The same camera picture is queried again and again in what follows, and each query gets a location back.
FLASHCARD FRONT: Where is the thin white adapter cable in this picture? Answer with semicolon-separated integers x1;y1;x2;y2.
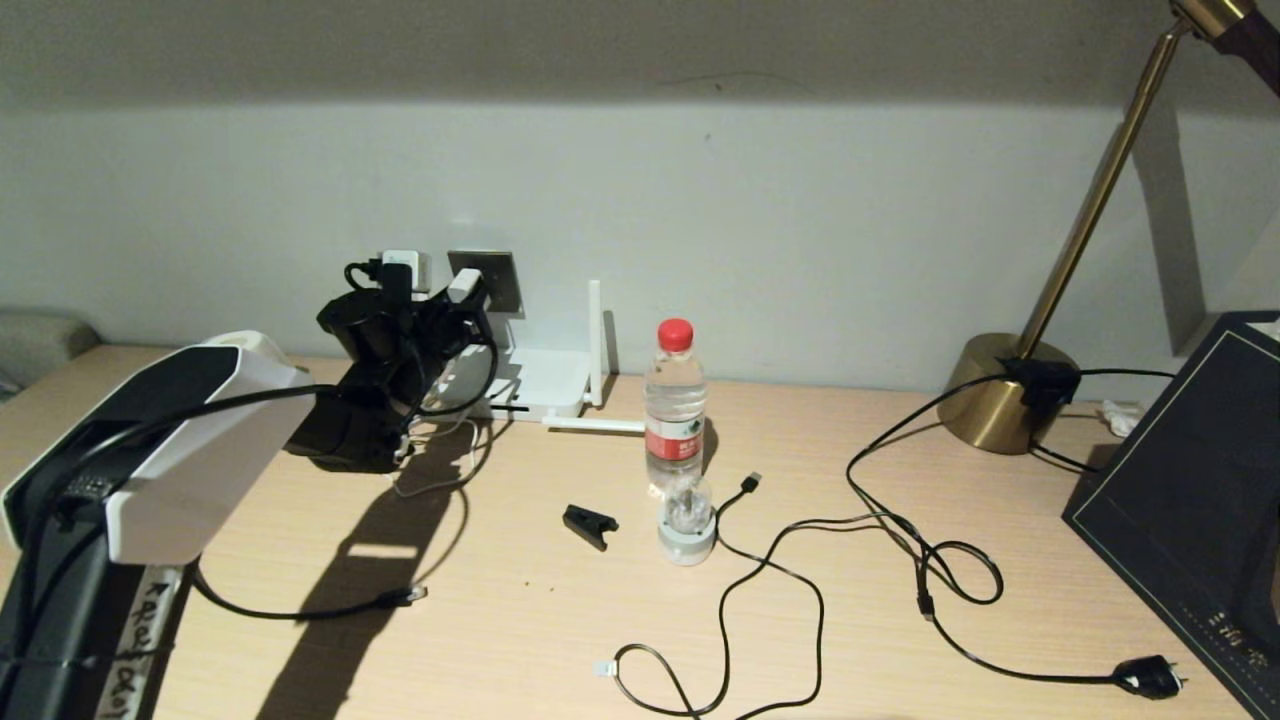
390;395;491;499

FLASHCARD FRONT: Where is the white router with antennas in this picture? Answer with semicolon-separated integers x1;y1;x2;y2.
432;280;648;434

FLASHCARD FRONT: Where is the white toilet paper roll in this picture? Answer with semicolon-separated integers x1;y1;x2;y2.
225;331;306;379

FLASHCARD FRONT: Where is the water bottle red cap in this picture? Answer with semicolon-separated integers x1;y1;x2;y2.
643;318;708;498

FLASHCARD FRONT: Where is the small black clip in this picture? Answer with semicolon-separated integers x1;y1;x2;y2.
563;504;621;551

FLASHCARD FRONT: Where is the small glass dome white base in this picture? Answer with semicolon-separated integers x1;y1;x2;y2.
657;475;718;566

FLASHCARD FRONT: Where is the white handwritten tape label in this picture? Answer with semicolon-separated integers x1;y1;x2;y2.
95;570;181;720

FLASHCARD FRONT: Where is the brass desk lamp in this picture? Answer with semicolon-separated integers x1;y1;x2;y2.
935;0;1280;457

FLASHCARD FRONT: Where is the black box on lamp base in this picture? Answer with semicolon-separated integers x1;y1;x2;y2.
997;358;1081;419

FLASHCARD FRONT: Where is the dark gift bag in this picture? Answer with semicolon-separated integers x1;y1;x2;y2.
1060;312;1280;720

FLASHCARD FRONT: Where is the grey wall socket plate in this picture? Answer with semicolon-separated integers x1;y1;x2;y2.
447;250;523;315

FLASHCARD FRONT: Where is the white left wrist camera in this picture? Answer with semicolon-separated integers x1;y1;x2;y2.
382;250;434;295

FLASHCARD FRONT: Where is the black lamp power cord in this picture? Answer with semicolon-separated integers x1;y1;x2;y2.
845;368;1188;698

